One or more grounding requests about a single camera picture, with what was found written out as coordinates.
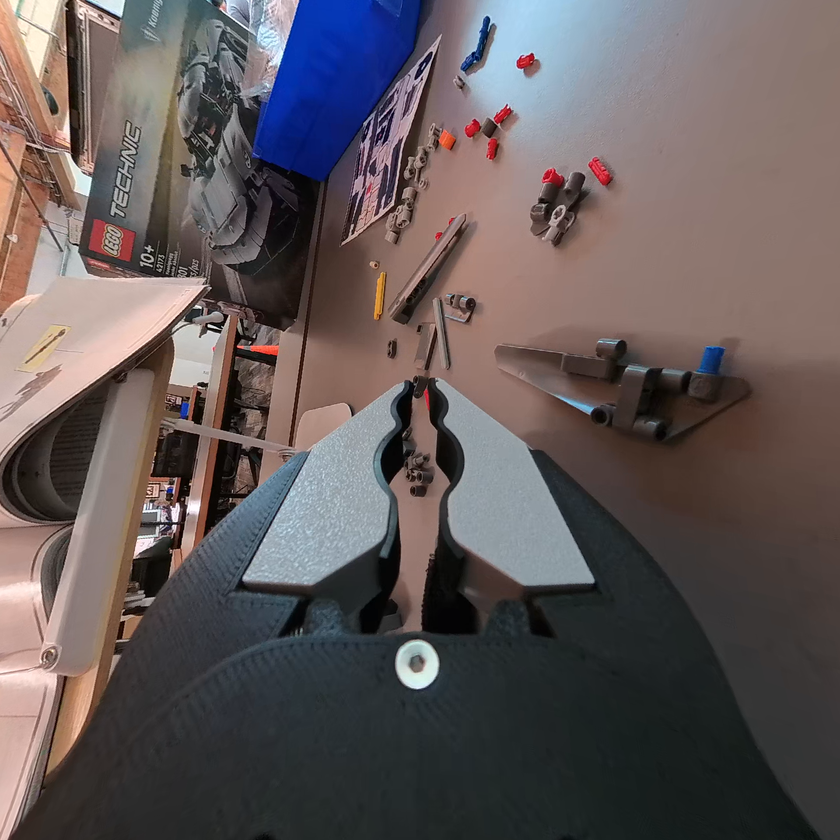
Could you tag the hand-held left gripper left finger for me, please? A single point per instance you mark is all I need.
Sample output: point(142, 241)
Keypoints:
point(315, 525)

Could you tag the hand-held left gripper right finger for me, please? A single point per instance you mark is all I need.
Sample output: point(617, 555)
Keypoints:
point(518, 525)

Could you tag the grey wedge lego assembly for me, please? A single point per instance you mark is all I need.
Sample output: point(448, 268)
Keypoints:
point(640, 394)

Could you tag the dark grey flat lego panel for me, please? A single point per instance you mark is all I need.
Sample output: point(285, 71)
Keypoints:
point(426, 341)

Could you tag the light grey lego axle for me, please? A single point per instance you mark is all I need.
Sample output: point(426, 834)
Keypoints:
point(442, 331)

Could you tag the yellow lego axle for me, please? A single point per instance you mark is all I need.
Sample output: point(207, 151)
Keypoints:
point(380, 295)

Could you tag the dark grey long lego panel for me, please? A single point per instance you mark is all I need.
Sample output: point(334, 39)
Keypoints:
point(426, 272)

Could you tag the lego instruction booklet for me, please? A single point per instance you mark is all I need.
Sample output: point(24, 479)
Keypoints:
point(98, 328)

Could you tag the light grey cross-hole lego connector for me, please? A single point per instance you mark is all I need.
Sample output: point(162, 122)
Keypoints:
point(558, 228)

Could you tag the lego set box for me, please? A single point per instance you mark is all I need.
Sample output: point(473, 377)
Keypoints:
point(164, 197)

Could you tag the ridged red lego pin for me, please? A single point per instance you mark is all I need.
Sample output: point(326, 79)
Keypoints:
point(600, 170)

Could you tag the dark grey lego bush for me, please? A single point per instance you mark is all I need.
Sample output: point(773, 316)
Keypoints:
point(489, 127)

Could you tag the blue angled lego piece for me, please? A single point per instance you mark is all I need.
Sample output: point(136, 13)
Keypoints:
point(477, 46)

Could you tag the dark grey two-hole connector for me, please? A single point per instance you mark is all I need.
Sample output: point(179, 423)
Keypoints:
point(418, 387)

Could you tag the orange traffic cone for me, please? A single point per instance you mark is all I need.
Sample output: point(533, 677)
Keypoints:
point(266, 352)

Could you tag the white book stand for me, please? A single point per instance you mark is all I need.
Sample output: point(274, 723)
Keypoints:
point(105, 499)

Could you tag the grey plate with two connectors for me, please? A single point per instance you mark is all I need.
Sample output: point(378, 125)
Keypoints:
point(460, 307)

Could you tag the grey connector with red pin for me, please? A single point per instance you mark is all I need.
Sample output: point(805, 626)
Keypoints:
point(548, 190)

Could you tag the sticker sheet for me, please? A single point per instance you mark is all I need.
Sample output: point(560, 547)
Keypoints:
point(387, 151)

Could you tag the blue plastic bin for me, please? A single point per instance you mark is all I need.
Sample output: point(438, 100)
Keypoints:
point(328, 85)

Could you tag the clear plastic bags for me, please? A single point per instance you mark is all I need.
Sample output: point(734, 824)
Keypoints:
point(262, 39)

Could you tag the dark brown case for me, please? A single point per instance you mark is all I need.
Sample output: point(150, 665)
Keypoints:
point(92, 79)

